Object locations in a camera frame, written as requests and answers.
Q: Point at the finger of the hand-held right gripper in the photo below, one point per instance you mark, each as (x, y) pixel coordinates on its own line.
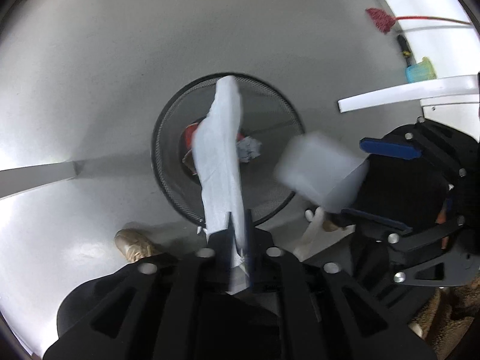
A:
(375, 219)
(390, 149)

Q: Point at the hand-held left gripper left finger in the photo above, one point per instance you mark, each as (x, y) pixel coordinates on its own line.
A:
(221, 258)

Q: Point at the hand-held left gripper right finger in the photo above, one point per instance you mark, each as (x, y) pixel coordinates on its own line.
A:
(250, 255)

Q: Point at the white cup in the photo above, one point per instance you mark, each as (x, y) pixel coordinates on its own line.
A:
(322, 172)

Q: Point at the translucent white plastic bag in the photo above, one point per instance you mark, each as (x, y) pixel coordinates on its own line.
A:
(221, 157)

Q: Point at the grey paper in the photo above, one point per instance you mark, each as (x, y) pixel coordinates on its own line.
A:
(249, 150)

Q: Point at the red snack wrapper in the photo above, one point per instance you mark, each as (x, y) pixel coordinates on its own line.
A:
(190, 138)

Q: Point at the black mesh waste bin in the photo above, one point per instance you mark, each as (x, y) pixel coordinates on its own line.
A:
(172, 127)

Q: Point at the person's right forearm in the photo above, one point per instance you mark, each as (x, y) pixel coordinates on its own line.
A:
(450, 322)

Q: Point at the person's right leg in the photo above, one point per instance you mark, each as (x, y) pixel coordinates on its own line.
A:
(378, 191)

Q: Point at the green plastic basket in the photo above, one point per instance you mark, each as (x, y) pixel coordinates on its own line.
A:
(420, 71)

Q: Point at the beige shoe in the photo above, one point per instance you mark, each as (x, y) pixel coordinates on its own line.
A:
(133, 243)

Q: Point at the black and yellow brush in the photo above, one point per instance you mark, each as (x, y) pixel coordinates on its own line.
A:
(404, 47)

